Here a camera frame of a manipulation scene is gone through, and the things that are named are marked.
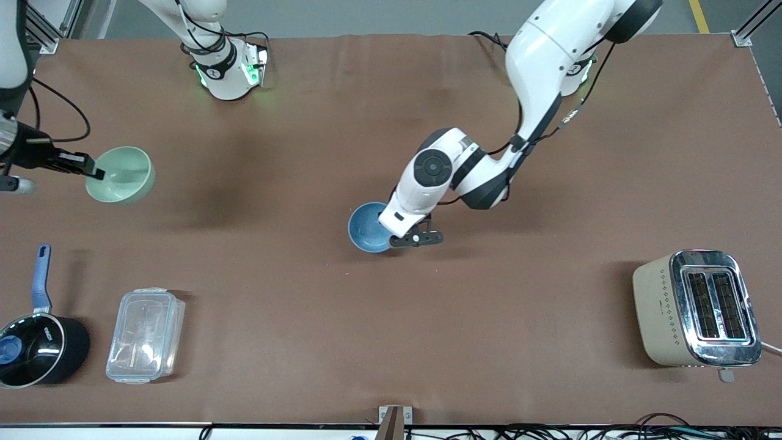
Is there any aluminium frame profile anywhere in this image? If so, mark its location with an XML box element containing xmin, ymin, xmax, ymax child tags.
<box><xmin>732</xmin><ymin>0</ymin><xmax>782</xmax><ymax>48</ymax></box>
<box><xmin>24</xmin><ymin>0</ymin><xmax>84</xmax><ymax>54</ymax></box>

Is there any black floor cable bundle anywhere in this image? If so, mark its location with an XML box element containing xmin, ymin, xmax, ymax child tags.
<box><xmin>403</xmin><ymin>413</ymin><xmax>782</xmax><ymax>440</ymax></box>

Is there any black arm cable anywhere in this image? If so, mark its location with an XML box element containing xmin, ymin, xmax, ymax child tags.
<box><xmin>440</xmin><ymin>42</ymin><xmax>619</xmax><ymax>206</ymax></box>
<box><xmin>27</xmin><ymin>76</ymin><xmax>92</xmax><ymax>145</ymax></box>

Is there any black saucepan with blue handle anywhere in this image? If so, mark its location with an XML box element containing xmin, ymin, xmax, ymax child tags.
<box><xmin>0</xmin><ymin>244</ymin><xmax>91</xmax><ymax>390</ymax></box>

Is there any green ceramic bowl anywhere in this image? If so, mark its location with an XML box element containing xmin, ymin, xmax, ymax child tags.
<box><xmin>85</xmin><ymin>146</ymin><xmax>156</xmax><ymax>205</ymax></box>

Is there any metal table edge bracket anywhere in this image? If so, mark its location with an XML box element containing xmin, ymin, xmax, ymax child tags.
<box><xmin>378</xmin><ymin>406</ymin><xmax>414</xmax><ymax>426</ymax></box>

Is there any beige chrome two-slot toaster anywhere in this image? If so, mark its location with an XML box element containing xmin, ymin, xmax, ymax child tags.
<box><xmin>632</xmin><ymin>249</ymin><xmax>763</xmax><ymax>384</ymax></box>

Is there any glass lid with blue knob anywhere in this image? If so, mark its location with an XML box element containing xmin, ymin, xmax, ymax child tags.
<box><xmin>0</xmin><ymin>314</ymin><xmax>65</xmax><ymax>388</ymax></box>

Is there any clear plastic food container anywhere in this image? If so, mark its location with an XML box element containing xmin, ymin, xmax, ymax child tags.
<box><xmin>106</xmin><ymin>288</ymin><xmax>186</xmax><ymax>385</ymax></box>

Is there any black right base cable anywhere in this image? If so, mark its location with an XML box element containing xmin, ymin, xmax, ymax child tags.
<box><xmin>217</xmin><ymin>24</ymin><xmax>271</xmax><ymax>51</ymax></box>

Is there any blue ceramic bowl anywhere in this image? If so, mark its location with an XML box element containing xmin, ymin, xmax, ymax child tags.
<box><xmin>348</xmin><ymin>202</ymin><xmax>399</xmax><ymax>254</ymax></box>

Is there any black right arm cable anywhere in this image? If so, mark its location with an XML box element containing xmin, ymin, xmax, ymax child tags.
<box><xmin>27</xmin><ymin>76</ymin><xmax>92</xmax><ymax>145</ymax></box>

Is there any brown table mat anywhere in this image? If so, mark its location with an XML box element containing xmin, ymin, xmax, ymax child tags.
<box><xmin>0</xmin><ymin>34</ymin><xmax>782</xmax><ymax>426</ymax></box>

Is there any black left base cable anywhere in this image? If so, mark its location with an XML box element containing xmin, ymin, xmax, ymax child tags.
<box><xmin>469</xmin><ymin>31</ymin><xmax>509</xmax><ymax>53</ymax></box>

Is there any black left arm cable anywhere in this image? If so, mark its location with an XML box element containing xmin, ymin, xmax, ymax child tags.
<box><xmin>440</xmin><ymin>42</ymin><xmax>619</xmax><ymax>206</ymax></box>

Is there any black base cable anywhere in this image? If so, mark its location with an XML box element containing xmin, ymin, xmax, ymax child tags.
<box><xmin>217</xmin><ymin>24</ymin><xmax>271</xmax><ymax>51</ymax></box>
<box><xmin>469</xmin><ymin>31</ymin><xmax>509</xmax><ymax>53</ymax></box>

